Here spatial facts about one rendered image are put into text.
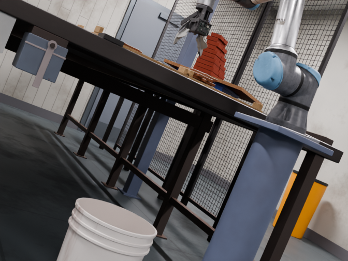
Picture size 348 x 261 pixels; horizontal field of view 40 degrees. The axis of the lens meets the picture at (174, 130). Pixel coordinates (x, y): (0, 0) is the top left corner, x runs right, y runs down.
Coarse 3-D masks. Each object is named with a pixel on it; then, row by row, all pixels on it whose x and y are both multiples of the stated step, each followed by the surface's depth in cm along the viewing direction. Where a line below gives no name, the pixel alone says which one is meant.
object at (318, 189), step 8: (288, 184) 571; (320, 184) 554; (288, 192) 566; (312, 192) 552; (320, 192) 556; (312, 200) 554; (320, 200) 564; (280, 208) 570; (304, 208) 554; (312, 208) 557; (304, 216) 556; (272, 224) 577; (296, 224) 556; (304, 224) 559; (296, 232) 557; (304, 232) 569
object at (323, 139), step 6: (102, 72) 541; (114, 78) 501; (132, 84) 454; (144, 90) 425; (150, 90) 415; (162, 96) 391; (168, 96) 382; (180, 102) 362; (192, 108) 345; (210, 114) 320; (240, 126) 292; (306, 132) 240; (318, 138) 231; (324, 138) 228; (330, 144) 230; (306, 150) 236
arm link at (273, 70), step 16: (288, 0) 166; (304, 0) 168; (288, 16) 165; (288, 32) 164; (272, 48) 164; (288, 48) 163; (256, 64) 166; (272, 64) 160; (288, 64) 162; (256, 80) 166; (272, 80) 161; (288, 80) 163
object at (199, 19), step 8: (200, 8) 209; (208, 8) 206; (200, 16) 208; (208, 16) 209; (192, 24) 210; (200, 24) 206; (208, 24) 208; (192, 32) 214; (200, 32) 207; (208, 32) 209
